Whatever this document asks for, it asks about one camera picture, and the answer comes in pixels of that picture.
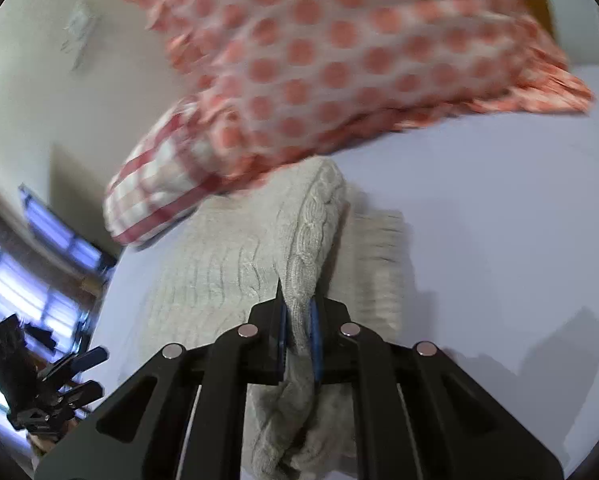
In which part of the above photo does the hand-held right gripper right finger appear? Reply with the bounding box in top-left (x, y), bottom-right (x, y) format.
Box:
top-left (307, 297), bottom-right (566, 480)

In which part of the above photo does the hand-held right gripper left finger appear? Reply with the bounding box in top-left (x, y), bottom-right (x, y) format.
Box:
top-left (34, 279), bottom-right (288, 480)

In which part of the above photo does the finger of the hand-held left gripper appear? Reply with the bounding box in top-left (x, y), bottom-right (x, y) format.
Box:
top-left (49, 380), bottom-right (105, 411)
top-left (39, 345), bottom-right (111, 386)

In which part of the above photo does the beige cable-knit sweater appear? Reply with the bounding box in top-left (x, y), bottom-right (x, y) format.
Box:
top-left (136, 156), bottom-right (416, 480)

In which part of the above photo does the bright window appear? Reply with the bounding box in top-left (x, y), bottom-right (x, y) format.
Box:
top-left (0, 227), bottom-right (92, 413)

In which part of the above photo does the black flat screen television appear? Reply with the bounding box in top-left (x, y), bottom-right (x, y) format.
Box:
top-left (18, 184), bottom-right (118, 272)

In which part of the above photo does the red checked pillow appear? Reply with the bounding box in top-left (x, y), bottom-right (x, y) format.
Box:
top-left (102, 95), bottom-right (241, 252)

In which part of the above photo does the bed with lilac sheet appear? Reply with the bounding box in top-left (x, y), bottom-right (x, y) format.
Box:
top-left (86, 60), bottom-right (599, 480)

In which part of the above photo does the pink polka dot pillow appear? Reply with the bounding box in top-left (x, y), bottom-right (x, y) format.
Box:
top-left (108, 0), bottom-right (596, 197)

